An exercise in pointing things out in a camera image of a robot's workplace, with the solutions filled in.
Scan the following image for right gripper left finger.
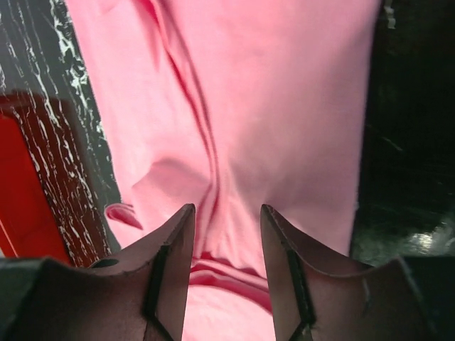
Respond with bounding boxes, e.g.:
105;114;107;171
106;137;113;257
1;204;196;340

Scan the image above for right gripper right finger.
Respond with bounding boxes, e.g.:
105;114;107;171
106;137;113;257
260;205;454;340

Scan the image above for pink t shirt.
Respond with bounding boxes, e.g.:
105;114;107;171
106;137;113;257
67;1;380;340

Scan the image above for red plastic bin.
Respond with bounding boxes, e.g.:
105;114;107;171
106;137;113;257
1;94;72;265

